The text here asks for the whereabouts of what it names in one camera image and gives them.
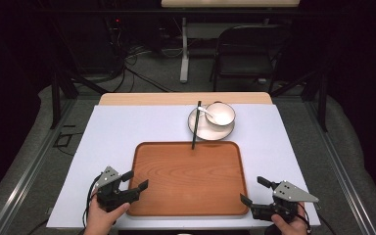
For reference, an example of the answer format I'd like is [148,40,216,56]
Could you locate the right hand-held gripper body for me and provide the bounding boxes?
[250,179,320,223]

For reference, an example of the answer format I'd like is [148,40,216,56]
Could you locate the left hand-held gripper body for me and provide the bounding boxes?
[93,165,141,213]

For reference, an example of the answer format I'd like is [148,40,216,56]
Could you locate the person's left hand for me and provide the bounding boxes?
[83,195,132,235]

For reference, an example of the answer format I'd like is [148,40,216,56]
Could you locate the person's right hand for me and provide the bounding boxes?
[270,203,310,235]

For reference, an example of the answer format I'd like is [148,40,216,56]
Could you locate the white table mat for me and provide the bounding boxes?
[46,103,321,231]

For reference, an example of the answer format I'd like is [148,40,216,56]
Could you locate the brown wooden tray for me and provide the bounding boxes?
[125,140,251,218]

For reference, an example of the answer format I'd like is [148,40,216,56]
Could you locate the white round plate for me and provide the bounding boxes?
[187,104,236,142]

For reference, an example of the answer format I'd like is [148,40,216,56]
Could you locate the black chopsticks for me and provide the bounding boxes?
[191,100,203,151]

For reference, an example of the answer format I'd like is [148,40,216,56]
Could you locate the white bowl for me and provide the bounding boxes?
[204,101,237,128]

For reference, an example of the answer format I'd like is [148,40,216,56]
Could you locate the white ceramic spoon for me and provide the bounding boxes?
[197,105,214,119]

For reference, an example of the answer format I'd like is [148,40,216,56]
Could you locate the black metal stand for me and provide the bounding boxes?
[269,63,330,133]
[49,67,110,130]

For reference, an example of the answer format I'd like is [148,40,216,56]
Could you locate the black folding chair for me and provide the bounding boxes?
[210,23,292,93]

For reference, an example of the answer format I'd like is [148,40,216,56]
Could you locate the dark computer case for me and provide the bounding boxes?
[57,14,126,74]

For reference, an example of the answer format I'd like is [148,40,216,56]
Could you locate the light wooden desk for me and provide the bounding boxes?
[160,0,302,84]

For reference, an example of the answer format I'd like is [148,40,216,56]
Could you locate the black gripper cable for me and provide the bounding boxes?
[297,201,339,235]
[82,174,103,229]

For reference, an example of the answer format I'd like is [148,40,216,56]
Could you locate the aluminium floor rail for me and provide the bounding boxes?
[302,97,376,235]
[0,97,78,235]

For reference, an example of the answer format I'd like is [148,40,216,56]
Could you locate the black floor cables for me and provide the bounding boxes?
[109,45,177,94]

